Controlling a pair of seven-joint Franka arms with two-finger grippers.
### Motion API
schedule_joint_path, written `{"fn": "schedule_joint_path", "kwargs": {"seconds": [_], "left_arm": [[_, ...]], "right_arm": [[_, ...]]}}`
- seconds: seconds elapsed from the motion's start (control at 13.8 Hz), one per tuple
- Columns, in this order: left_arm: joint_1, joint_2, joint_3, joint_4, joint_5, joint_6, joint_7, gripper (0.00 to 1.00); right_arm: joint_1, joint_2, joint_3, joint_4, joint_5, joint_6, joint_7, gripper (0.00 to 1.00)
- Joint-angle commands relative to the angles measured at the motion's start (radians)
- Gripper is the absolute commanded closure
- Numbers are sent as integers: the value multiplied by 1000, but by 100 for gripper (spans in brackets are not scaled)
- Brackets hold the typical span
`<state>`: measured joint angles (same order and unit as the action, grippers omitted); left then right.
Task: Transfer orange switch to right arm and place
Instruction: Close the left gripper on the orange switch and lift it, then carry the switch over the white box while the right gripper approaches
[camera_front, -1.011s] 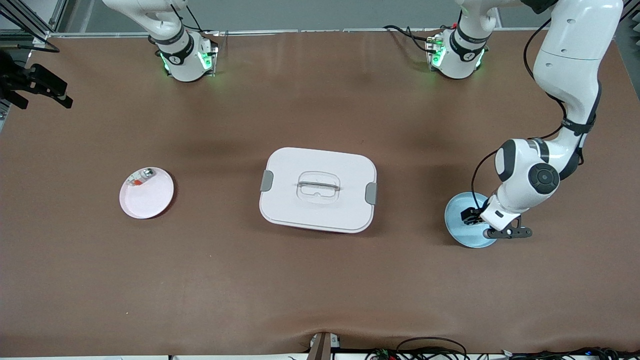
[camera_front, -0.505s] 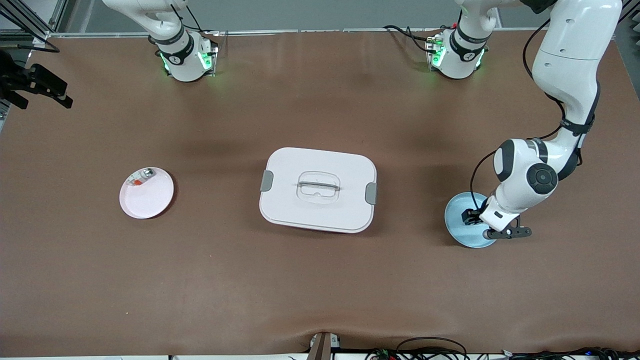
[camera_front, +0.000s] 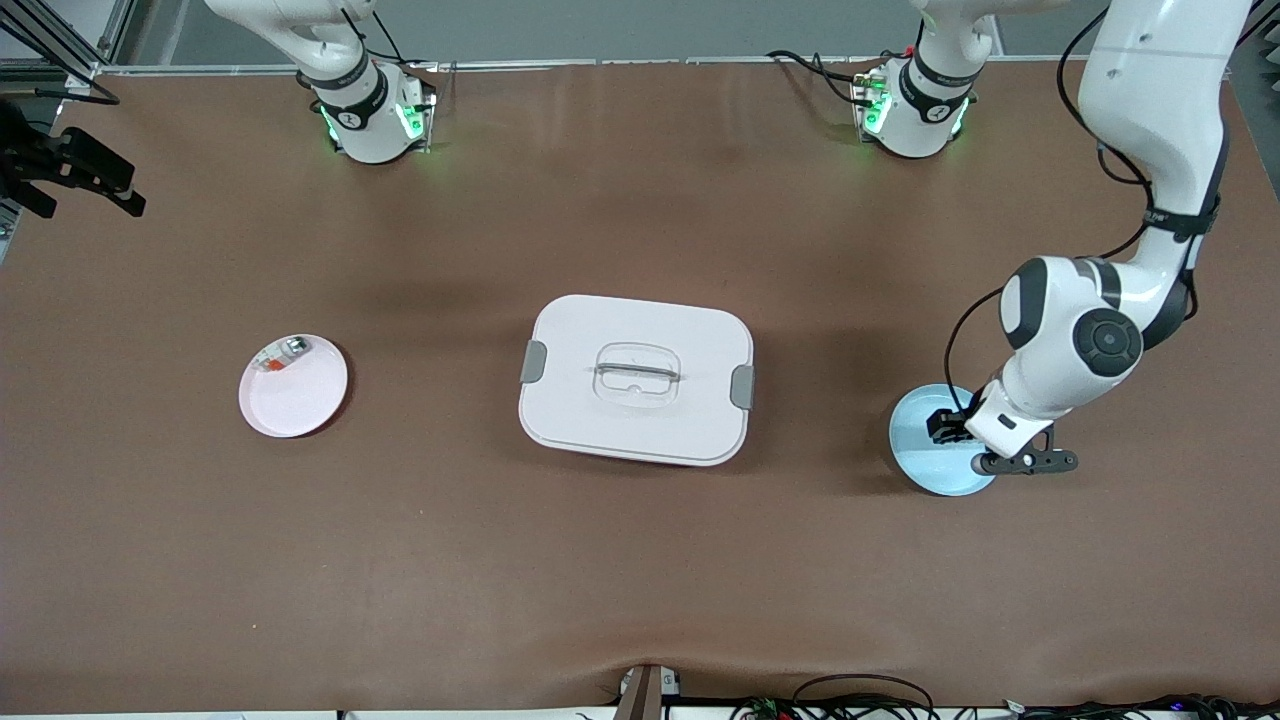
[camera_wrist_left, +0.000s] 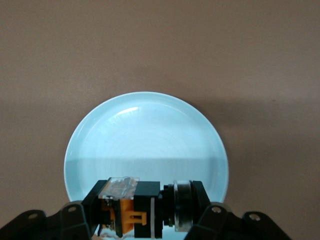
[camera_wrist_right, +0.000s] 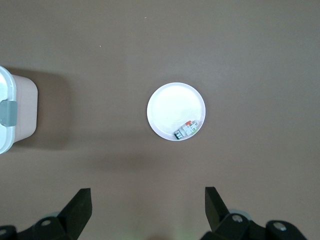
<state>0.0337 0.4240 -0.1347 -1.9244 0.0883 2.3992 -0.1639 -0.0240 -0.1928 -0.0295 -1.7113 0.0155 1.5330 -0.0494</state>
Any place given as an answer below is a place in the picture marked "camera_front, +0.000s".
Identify metal table edge rail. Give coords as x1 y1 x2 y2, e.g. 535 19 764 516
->
95 54 1217 77

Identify aluminium frame post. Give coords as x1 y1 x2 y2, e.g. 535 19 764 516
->
0 0 137 87

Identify blue round plate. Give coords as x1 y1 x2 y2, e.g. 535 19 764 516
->
889 384 1003 498

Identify black cable bundle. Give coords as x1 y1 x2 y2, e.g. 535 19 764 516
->
1005 692 1280 720

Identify black base power cable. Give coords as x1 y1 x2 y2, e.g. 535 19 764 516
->
766 48 883 109

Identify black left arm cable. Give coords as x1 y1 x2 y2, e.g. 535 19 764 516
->
943 8 1153 417

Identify brown table mat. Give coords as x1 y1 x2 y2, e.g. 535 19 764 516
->
0 58 1280 714

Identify white lidded storage box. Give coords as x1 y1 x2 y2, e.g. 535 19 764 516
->
518 294 756 468

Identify small silver orange component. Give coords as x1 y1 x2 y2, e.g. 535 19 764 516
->
254 337 311 375

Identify brown table edge bracket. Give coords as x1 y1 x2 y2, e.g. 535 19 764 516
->
612 663 684 720

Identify black cable loop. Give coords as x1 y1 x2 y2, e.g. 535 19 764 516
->
790 673 938 720

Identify pink round plate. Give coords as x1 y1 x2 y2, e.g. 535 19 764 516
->
238 334 350 439

